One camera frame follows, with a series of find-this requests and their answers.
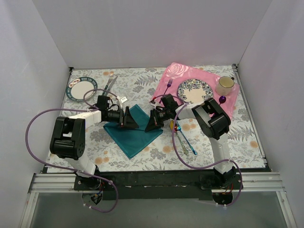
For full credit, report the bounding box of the teal cloth napkin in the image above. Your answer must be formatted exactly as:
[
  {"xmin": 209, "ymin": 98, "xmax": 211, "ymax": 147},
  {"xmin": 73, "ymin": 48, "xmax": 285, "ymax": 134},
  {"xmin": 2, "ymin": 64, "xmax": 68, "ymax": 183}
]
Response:
[{"xmin": 104, "ymin": 105, "xmax": 163, "ymax": 159}]

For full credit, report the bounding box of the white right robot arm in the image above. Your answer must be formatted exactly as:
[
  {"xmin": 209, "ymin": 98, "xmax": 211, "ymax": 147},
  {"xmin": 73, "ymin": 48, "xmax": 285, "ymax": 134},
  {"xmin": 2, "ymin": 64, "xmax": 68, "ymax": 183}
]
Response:
[{"xmin": 145, "ymin": 94, "xmax": 236, "ymax": 189}]

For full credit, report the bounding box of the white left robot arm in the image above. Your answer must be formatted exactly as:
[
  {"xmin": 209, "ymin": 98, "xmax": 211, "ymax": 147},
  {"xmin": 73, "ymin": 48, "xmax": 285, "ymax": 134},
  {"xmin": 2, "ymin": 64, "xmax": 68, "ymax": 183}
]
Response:
[{"xmin": 50, "ymin": 95, "xmax": 139, "ymax": 190}]

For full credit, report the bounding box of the iridescent blue fork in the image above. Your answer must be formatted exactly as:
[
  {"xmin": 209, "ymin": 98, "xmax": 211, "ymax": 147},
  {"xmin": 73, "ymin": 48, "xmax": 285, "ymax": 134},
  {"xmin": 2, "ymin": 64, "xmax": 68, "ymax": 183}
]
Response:
[{"xmin": 177, "ymin": 123, "xmax": 198, "ymax": 155}]

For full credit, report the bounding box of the purple metallic fork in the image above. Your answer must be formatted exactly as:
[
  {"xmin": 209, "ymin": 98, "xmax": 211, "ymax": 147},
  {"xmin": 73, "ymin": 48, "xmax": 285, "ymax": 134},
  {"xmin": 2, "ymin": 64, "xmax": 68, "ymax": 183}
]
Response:
[{"xmin": 163, "ymin": 78, "xmax": 173, "ymax": 95}]

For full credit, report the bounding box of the blue floral white plate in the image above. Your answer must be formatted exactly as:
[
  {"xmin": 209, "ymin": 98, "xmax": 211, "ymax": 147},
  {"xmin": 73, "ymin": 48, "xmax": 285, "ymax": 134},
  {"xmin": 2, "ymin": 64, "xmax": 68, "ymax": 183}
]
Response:
[{"xmin": 177, "ymin": 79, "xmax": 213, "ymax": 104}]

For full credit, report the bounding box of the green rimmed white plate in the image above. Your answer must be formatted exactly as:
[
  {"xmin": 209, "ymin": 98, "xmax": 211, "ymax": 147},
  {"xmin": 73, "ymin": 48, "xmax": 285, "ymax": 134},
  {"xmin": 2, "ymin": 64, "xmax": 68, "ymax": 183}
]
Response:
[{"xmin": 66, "ymin": 76, "xmax": 98, "ymax": 102}]

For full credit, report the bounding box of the pink floral placemat cloth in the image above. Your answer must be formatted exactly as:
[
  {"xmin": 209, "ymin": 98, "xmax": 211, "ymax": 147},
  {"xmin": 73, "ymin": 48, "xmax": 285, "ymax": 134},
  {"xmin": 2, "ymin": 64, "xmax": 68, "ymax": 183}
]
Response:
[{"xmin": 149, "ymin": 62, "xmax": 240, "ymax": 118}]

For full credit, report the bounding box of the iridescent gold spoon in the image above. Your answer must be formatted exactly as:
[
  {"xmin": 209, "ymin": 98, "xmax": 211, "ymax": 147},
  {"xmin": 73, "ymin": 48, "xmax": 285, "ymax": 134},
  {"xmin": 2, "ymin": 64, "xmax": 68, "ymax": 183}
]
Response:
[{"xmin": 170, "ymin": 120, "xmax": 189, "ymax": 155}]

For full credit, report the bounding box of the purple metallic spoon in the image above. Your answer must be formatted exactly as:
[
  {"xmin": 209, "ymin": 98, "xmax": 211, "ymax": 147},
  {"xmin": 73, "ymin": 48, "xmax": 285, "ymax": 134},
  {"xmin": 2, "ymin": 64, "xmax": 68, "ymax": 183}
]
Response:
[{"xmin": 218, "ymin": 96, "xmax": 227, "ymax": 105}]

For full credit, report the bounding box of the cream ceramic mug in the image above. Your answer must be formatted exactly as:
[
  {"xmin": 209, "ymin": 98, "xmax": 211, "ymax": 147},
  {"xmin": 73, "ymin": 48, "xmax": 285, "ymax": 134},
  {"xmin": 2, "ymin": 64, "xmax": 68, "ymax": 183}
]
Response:
[{"xmin": 215, "ymin": 76, "xmax": 238, "ymax": 96}]

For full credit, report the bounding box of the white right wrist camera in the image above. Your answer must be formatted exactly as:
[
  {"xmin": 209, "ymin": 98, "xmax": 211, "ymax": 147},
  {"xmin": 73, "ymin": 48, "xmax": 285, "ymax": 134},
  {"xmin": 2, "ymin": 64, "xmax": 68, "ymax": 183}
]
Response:
[{"xmin": 149, "ymin": 99, "xmax": 161, "ymax": 109}]

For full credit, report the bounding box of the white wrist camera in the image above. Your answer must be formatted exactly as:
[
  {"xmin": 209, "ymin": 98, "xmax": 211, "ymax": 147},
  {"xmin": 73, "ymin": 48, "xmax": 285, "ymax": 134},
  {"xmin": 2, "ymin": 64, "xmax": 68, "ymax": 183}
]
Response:
[
  {"xmin": 116, "ymin": 96, "xmax": 128, "ymax": 109},
  {"xmin": 149, "ymin": 99, "xmax": 161, "ymax": 109}
]

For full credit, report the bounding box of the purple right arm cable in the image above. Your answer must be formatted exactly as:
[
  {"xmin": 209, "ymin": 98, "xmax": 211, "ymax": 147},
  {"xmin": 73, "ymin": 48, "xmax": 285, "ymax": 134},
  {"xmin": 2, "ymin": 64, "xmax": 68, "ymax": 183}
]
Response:
[{"xmin": 150, "ymin": 94, "xmax": 244, "ymax": 208}]

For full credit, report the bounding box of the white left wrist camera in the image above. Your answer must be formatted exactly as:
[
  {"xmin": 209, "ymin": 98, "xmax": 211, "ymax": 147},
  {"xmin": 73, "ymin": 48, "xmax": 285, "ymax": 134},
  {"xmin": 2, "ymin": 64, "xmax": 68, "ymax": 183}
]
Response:
[{"xmin": 116, "ymin": 96, "xmax": 128, "ymax": 109}]

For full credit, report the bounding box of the green handled knife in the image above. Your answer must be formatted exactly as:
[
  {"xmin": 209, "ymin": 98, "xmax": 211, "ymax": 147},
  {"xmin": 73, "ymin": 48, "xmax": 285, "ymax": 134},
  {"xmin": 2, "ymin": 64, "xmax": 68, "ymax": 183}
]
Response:
[{"xmin": 107, "ymin": 76, "xmax": 118, "ymax": 92}]

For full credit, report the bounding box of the green handled fork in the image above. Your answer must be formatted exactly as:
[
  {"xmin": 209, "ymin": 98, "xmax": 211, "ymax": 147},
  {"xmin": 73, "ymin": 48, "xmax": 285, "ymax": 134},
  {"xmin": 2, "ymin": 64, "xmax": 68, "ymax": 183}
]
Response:
[{"xmin": 104, "ymin": 72, "xmax": 114, "ymax": 91}]

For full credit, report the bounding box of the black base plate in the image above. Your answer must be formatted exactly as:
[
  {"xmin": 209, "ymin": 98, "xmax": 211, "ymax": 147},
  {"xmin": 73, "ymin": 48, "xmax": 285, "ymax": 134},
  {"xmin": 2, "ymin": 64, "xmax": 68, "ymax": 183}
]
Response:
[{"xmin": 40, "ymin": 166, "xmax": 273, "ymax": 201}]

